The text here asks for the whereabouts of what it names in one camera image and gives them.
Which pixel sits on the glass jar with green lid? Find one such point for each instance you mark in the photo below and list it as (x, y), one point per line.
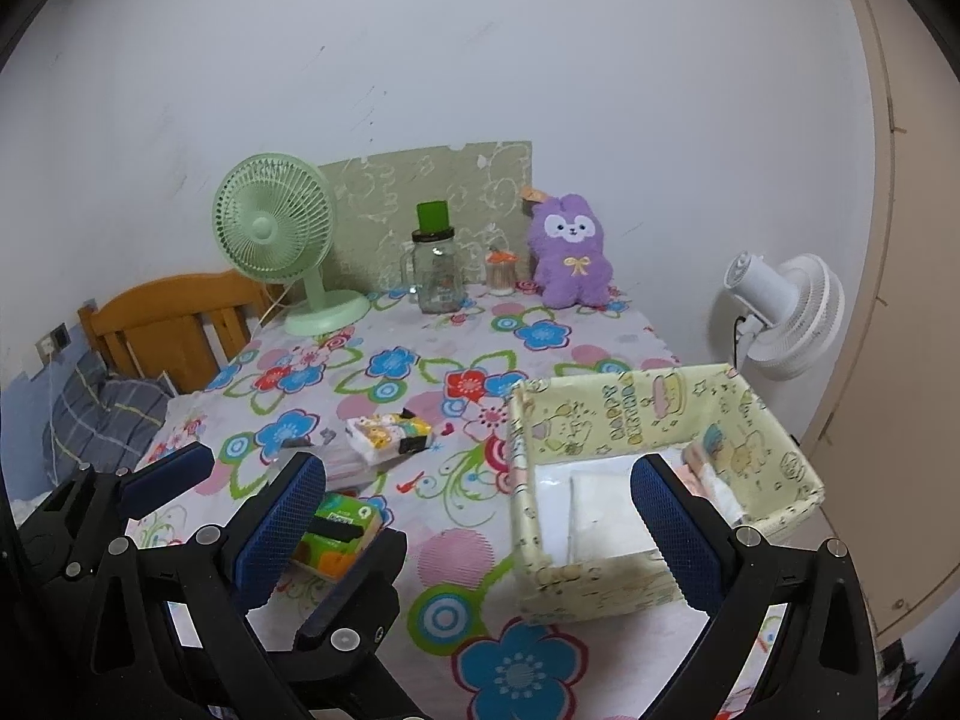
(439, 274)

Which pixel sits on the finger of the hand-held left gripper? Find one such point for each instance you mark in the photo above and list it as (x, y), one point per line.
(360, 592)
(169, 476)

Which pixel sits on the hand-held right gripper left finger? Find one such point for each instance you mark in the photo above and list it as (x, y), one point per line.
(281, 532)

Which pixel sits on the plaid grey blue cloth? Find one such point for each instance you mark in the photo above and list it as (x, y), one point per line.
(112, 412)

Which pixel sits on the yellow printed storage box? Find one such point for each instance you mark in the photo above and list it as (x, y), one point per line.
(600, 405)

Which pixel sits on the green patterned board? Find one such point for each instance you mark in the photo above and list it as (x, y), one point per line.
(420, 172)

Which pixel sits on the pink patterned cloth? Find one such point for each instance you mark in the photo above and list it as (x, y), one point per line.
(900, 682)

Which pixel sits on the small jar with orange lid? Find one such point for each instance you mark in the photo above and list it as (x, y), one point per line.
(501, 270)

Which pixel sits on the green desk fan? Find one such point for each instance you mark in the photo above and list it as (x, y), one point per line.
(270, 229)

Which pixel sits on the floral tablecloth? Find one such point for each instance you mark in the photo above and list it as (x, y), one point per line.
(450, 562)

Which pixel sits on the wall socket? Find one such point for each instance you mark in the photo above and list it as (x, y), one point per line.
(46, 347)

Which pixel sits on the blue bed sheet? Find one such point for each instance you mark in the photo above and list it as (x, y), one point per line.
(26, 435)

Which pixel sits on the green orange tissue pack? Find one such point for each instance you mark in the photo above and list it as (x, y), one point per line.
(330, 551)

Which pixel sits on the purple plush rabbit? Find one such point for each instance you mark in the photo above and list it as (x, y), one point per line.
(571, 262)

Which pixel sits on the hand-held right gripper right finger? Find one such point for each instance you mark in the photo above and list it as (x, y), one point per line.
(675, 532)

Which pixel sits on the beige wardrobe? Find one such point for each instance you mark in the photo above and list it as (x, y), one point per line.
(900, 315)

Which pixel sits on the pink white packet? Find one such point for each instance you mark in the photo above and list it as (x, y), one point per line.
(709, 476)

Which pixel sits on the cartoon printed tissue pack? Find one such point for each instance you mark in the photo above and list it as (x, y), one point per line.
(382, 435)

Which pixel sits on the white standing fan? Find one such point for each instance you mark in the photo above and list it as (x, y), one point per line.
(795, 315)

